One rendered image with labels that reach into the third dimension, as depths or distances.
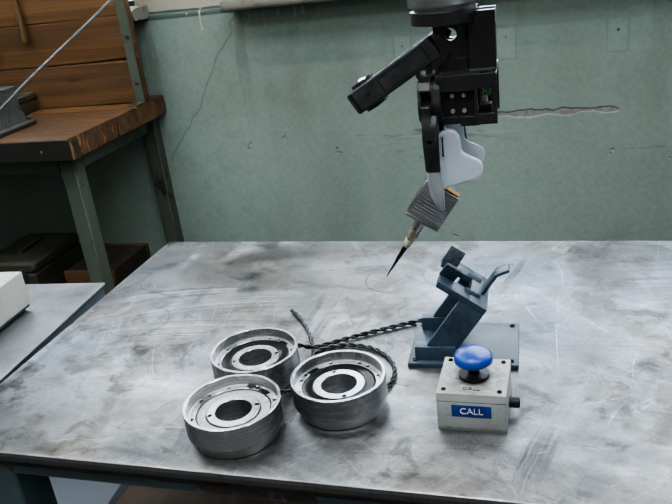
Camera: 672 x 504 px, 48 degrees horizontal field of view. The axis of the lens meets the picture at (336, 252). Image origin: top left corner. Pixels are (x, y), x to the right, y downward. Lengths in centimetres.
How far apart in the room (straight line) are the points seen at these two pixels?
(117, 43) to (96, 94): 20
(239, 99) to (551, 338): 176
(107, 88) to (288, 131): 61
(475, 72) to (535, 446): 38
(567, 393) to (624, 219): 162
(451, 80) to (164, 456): 49
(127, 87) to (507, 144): 123
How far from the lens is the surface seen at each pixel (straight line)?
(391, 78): 81
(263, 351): 93
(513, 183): 240
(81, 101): 268
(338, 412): 79
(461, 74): 79
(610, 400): 85
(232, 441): 78
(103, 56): 260
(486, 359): 78
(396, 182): 245
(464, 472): 75
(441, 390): 78
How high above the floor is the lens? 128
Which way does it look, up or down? 23 degrees down
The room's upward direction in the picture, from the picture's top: 7 degrees counter-clockwise
